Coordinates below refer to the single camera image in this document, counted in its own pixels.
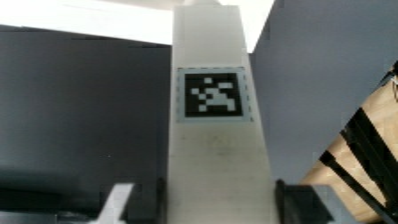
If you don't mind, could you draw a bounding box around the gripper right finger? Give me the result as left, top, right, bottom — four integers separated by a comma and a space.
276, 180, 344, 224

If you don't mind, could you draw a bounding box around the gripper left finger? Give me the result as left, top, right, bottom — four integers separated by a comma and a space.
95, 178, 168, 224

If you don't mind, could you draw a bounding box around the white leg with marker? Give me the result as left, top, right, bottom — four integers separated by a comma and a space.
168, 0, 280, 224

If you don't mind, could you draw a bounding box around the white desk top tray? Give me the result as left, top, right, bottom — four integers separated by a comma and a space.
0, 0, 276, 52

